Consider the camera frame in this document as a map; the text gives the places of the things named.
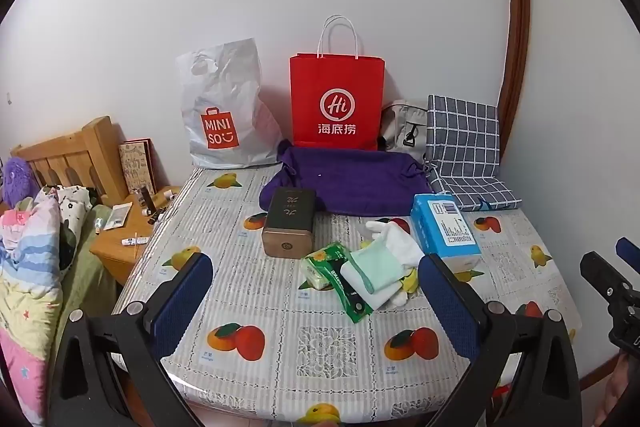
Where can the grey backpack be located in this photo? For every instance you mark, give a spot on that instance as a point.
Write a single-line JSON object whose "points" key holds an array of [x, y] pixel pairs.
{"points": [[400, 127]]}

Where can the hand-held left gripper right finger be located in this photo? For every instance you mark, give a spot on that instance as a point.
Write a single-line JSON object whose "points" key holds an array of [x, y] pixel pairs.
{"points": [[450, 307]]}

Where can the wooden bed headboard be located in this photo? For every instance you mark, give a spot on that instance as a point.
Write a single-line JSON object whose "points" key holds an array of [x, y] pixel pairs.
{"points": [[95, 147]]}

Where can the small dark bottle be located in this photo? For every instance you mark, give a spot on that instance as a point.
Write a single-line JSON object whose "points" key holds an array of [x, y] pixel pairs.
{"points": [[145, 198]]}

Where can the green snack packet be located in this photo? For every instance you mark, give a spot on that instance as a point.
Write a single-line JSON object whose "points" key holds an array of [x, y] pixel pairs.
{"points": [[375, 264]]}

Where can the person's right hand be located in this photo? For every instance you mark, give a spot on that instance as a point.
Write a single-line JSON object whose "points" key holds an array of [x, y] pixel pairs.
{"points": [[627, 387]]}

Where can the grey checked cushion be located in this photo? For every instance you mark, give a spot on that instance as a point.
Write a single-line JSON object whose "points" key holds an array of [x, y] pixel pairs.
{"points": [[465, 142]]}

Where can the fruit print tablecloth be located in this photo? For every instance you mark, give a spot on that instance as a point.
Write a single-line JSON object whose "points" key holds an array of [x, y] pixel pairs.
{"points": [[280, 347]]}

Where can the black white floral cloth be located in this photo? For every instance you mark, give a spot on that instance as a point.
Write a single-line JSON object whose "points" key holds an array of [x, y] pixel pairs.
{"points": [[75, 202]]}

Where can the dark tea tin box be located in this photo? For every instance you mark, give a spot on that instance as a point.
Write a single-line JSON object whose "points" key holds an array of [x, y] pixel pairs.
{"points": [[290, 222]]}

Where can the patterned brown book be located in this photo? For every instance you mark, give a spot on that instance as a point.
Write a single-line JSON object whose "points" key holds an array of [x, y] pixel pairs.
{"points": [[136, 167]]}

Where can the wooden nightstand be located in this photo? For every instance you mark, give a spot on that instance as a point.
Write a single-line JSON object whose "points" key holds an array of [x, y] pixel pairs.
{"points": [[125, 257]]}

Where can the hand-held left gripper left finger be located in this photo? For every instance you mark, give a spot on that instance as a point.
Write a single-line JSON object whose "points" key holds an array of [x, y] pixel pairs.
{"points": [[185, 302]]}

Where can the green bed sheet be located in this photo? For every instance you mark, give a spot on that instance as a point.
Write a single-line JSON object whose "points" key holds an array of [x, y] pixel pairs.
{"points": [[85, 277]]}

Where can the brown wooden door frame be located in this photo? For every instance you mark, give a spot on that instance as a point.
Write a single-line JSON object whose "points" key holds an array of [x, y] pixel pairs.
{"points": [[520, 7]]}

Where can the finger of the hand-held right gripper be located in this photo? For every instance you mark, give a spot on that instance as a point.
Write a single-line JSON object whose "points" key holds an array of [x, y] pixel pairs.
{"points": [[629, 249], [602, 274]]}

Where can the white plastic stick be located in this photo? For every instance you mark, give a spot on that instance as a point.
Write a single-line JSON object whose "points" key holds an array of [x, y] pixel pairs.
{"points": [[135, 239]]}

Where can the green tissue pack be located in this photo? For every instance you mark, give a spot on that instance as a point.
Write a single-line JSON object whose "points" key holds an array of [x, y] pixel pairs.
{"points": [[320, 264]]}

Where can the colourful striped blanket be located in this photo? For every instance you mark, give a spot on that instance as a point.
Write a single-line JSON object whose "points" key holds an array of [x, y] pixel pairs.
{"points": [[25, 267]]}

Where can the red paper bag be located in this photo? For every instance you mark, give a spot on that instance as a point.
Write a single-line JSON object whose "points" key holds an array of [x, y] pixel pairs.
{"points": [[337, 77]]}

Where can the purple plush toy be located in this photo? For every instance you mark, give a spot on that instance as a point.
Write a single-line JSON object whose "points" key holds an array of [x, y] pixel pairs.
{"points": [[17, 182]]}

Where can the green wet wipe packet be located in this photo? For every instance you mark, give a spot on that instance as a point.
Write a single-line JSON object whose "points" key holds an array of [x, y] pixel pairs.
{"points": [[350, 302]]}

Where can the white plastic shopping bag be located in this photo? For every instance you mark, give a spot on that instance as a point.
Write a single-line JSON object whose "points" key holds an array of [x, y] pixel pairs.
{"points": [[225, 97]]}

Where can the blue tissue pack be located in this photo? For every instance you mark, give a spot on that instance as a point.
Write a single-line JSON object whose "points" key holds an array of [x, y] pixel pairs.
{"points": [[440, 227]]}

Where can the purple fabric storage bag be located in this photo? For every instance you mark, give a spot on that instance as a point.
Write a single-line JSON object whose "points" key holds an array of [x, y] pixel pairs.
{"points": [[360, 182]]}

